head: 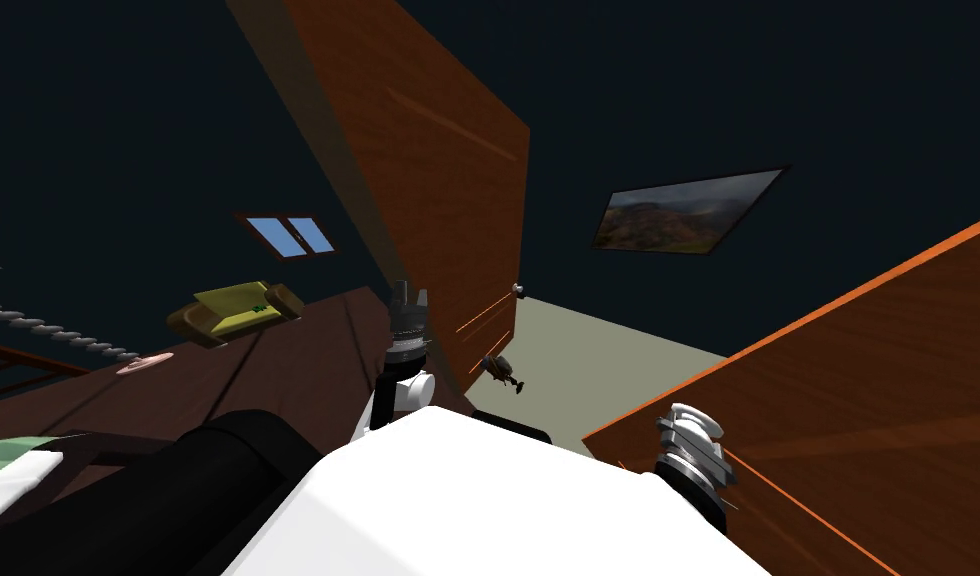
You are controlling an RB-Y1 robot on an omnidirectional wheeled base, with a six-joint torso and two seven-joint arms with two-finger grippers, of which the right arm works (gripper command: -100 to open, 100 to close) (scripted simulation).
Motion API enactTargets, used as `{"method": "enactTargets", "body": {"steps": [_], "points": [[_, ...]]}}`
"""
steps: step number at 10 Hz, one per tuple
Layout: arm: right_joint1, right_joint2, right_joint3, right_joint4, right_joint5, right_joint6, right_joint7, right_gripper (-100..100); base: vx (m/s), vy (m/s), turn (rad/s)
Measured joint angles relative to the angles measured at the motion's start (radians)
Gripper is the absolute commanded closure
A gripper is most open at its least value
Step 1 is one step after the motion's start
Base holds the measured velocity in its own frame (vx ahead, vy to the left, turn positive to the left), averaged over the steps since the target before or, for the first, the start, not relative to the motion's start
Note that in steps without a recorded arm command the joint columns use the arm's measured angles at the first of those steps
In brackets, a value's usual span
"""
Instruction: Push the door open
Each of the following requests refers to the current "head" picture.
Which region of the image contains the brown wooden panel orange edged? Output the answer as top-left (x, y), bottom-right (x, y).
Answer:
top-left (581, 209), bottom-right (980, 576)

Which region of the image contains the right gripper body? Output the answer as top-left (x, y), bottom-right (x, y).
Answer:
top-left (656, 403), bottom-right (727, 462)

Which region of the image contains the white and green block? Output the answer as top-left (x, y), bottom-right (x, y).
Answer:
top-left (0, 435), bottom-right (65, 535)

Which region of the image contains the pink round plate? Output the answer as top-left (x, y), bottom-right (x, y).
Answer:
top-left (115, 351), bottom-right (176, 377)

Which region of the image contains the yellow armchair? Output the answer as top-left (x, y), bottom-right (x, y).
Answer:
top-left (165, 279), bottom-right (307, 350)

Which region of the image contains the small dark curved object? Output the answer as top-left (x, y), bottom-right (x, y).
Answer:
top-left (480, 354), bottom-right (527, 396)

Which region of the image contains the brown wooden door leaf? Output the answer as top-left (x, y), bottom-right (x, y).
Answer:
top-left (281, 0), bottom-right (532, 395)

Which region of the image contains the framed landscape picture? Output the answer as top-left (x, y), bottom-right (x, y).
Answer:
top-left (591, 165), bottom-right (790, 257)

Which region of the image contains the grey beaded rail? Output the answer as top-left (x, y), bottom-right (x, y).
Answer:
top-left (0, 301), bottom-right (141, 363)

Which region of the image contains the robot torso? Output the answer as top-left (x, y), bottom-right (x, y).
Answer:
top-left (221, 403), bottom-right (771, 576)

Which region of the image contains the dark framed window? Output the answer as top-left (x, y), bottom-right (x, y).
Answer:
top-left (233, 211), bottom-right (340, 263)

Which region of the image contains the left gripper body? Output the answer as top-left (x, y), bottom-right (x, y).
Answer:
top-left (389, 299), bottom-right (432, 328)

